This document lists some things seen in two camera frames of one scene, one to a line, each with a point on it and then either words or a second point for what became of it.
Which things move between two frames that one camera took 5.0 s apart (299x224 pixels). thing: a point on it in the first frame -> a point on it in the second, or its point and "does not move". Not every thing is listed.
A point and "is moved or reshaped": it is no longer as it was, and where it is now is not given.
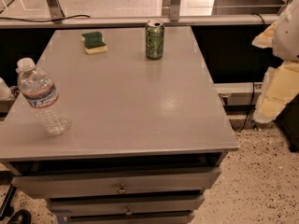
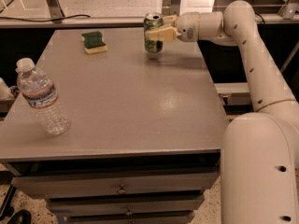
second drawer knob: (129, 211) does not move
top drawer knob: (121, 190) does not move
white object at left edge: (6, 91) does not move
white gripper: (288, 35) -> (188, 26)
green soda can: (154, 35) is moved or reshaped
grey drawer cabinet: (147, 137) does not move
